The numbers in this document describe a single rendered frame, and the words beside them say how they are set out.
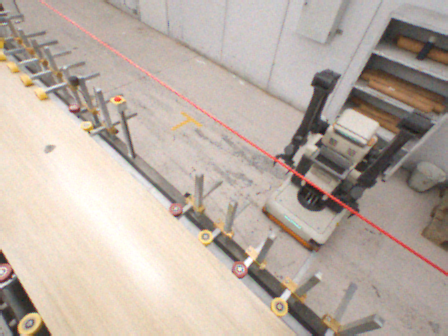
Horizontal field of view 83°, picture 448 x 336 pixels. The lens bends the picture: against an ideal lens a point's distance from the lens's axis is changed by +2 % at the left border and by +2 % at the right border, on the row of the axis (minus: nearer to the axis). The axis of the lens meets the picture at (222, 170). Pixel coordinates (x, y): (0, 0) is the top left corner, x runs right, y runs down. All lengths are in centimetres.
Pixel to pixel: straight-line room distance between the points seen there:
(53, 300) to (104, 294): 21
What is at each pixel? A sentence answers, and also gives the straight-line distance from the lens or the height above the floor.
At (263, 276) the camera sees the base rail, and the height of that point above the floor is 70.
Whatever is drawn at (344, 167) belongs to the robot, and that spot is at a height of 104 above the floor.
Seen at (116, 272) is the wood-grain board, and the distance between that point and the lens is 143.
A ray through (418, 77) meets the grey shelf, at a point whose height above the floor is 101.
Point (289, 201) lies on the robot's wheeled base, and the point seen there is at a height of 28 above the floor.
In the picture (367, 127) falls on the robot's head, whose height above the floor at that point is 136.
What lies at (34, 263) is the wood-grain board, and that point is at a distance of 159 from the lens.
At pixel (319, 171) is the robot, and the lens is 196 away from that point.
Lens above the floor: 221
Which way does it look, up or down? 50 degrees down
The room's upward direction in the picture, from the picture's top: 8 degrees clockwise
